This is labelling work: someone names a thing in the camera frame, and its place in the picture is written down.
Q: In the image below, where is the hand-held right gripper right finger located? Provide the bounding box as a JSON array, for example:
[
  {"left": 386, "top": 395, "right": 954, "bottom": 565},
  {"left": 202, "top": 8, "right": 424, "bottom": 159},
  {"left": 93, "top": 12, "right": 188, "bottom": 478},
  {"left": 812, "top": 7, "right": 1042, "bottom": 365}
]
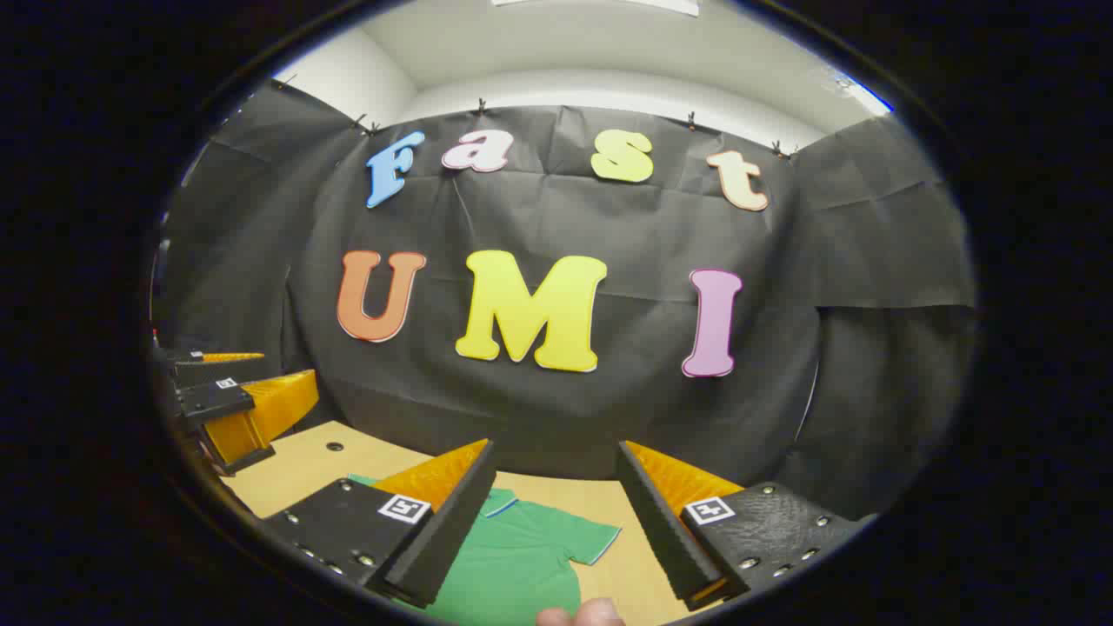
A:
[{"left": 616, "top": 439, "right": 875, "bottom": 612}]

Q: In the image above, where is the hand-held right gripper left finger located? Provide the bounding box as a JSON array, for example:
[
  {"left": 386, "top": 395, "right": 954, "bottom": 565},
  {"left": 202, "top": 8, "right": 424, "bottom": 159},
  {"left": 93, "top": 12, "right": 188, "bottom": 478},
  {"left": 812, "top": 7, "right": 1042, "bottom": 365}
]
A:
[{"left": 263, "top": 438, "right": 498, "bottom": 609}]

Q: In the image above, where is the green T-shirt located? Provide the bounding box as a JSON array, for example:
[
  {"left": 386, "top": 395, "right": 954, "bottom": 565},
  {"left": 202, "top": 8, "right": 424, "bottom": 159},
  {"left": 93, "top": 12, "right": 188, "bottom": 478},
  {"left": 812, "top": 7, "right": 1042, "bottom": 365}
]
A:
[{"left": 348, "top": 474, "right": 623, "bottom": 626}]

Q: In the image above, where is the white ceiling light panel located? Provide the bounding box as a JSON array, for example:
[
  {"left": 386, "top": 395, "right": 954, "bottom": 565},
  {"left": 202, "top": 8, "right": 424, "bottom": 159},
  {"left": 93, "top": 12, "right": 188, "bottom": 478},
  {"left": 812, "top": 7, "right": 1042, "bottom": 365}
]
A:
[{"left": 491, "top": 0, "right": 701, "bottom": 17}]

